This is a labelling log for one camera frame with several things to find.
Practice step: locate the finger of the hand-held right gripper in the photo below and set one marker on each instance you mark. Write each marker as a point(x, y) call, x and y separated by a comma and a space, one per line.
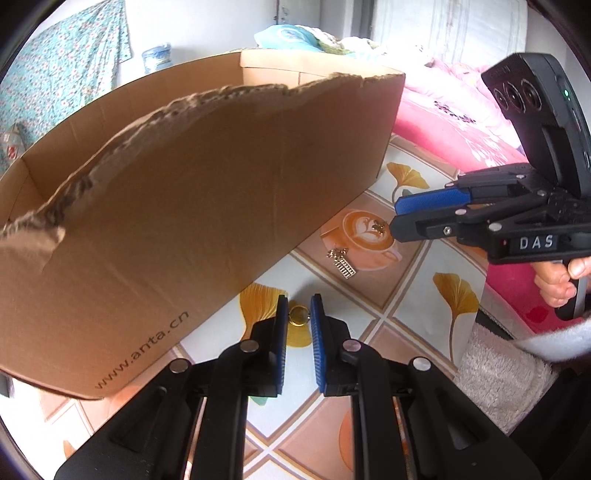
point(411, 228)
point(429, 199)

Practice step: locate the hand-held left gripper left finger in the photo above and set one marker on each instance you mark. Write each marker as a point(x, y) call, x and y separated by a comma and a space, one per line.
point(281, 350)

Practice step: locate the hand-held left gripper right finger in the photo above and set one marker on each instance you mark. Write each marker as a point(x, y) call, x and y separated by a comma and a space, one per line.
point(317, 350)

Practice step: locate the small butterfly earring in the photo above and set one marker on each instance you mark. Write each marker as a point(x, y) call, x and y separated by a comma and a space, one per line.
point(378, 226)

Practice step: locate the torn brown cardboard box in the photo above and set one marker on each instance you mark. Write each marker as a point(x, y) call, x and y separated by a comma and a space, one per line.
point(207, 207)

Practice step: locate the person's right hand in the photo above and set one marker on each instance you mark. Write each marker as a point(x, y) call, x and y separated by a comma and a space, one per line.
point(554, 286)

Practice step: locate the ginkgo leaf patterned tablecloth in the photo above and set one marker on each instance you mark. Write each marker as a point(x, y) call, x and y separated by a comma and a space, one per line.
point(415, 300)

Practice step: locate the pink floral blanket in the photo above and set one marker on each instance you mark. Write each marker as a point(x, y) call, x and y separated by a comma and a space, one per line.
point(461, 134)

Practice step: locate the cream knitted blanket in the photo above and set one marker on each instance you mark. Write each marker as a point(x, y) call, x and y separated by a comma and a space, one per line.
point(351, 46)

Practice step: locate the white fluffy garment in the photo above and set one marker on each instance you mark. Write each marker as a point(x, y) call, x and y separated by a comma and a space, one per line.
point(498, 378)

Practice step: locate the blue patterned pillow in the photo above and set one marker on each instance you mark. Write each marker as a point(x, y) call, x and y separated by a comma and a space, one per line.
point(286, 36)

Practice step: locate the blue water jug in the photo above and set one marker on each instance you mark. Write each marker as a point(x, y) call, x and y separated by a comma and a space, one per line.
point(157, 57)

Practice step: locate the teal floral wall cloth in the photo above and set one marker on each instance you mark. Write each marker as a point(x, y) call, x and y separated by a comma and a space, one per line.
point(60, 60)

